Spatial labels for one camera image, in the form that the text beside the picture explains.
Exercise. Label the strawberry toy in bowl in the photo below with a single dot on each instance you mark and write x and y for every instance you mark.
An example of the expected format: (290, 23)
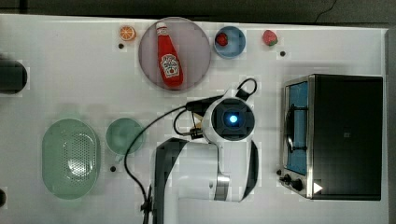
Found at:
(221, 39)

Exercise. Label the silver black toaster oven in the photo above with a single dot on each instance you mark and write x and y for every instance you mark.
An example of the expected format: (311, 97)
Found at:
(332, 137)

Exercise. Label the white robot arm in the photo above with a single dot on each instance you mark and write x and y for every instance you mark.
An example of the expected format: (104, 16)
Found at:
(219, 163)

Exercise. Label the green mug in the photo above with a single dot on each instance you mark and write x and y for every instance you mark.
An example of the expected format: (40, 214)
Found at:
(121, 133)

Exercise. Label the red ketchup bottle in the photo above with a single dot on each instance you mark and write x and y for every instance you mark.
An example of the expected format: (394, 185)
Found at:
(168, 61)

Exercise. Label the blue bowl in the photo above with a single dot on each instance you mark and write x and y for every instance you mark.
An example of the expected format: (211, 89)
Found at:
(236, 42)

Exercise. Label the black frying pan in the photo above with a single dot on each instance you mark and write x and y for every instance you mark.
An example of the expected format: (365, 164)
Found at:
(13, 77)

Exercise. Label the orange slice toy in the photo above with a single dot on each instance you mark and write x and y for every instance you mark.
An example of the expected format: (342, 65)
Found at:
(127, 33)

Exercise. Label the green perforated colander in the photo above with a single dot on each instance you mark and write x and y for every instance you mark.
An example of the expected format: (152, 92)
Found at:
(70, 154)

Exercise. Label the strawberry toy on table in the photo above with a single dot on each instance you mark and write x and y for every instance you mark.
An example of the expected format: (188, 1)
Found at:
(269, 38)

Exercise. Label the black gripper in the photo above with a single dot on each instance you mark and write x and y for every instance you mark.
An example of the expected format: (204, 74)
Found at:
(205, 108)

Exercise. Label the peeled toy banana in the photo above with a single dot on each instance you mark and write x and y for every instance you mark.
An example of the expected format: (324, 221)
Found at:
(197, 120)

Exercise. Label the translucent purple plate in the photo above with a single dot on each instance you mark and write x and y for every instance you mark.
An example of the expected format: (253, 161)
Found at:
(192, 46)

